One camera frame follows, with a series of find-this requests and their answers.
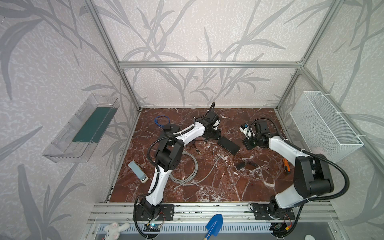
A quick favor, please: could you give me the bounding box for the blue toy shovel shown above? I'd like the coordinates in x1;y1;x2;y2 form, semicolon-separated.
204;214;223;240

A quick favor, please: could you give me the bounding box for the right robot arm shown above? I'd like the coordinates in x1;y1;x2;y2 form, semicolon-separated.
240;118;350;220

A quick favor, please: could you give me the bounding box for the white wire mesh basket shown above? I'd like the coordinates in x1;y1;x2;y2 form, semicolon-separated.
291;91;364;163

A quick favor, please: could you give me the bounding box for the orange black small tool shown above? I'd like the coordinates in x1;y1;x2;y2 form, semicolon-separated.
283;159;291;175

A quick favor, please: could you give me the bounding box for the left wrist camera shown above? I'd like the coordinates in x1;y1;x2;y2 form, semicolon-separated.
212;118;221;130

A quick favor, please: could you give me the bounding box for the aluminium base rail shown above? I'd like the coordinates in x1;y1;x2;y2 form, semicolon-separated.
88;202;340;224

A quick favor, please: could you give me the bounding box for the blue ethernet cable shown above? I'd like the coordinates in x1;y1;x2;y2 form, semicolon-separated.
154;114;171;127

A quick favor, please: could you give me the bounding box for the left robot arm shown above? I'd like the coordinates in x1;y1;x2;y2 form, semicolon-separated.
134;107;221;221

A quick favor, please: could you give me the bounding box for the small black network switch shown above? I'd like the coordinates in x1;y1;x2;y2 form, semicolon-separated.
218;137;240;156

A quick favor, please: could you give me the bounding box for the black power adapter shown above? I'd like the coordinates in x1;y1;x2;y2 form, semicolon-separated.
235;161;259;171

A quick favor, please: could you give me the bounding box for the clear plastic wall bin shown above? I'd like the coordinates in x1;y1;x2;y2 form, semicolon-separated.
43;94;120;163

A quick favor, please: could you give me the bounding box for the white plush bunny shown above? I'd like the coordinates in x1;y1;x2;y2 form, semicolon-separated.
103;222;131;240

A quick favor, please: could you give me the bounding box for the beige teal handheld device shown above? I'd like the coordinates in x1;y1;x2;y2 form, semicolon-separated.
128;161;148;183

